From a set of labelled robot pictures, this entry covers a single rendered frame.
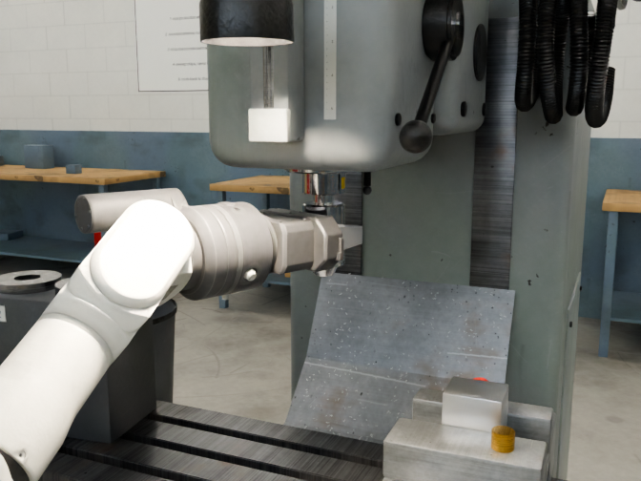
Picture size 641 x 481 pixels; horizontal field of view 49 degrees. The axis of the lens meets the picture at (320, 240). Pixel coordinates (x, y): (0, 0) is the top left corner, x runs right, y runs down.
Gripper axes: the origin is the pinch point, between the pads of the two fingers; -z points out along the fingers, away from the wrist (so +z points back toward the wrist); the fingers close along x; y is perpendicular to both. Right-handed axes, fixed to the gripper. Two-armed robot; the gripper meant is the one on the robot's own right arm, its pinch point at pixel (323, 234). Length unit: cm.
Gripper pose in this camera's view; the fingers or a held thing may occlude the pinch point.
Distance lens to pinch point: 77.3
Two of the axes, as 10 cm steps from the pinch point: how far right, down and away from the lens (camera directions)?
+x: -6.9, -1.3, 7.1
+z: -7.2, 1.1, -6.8
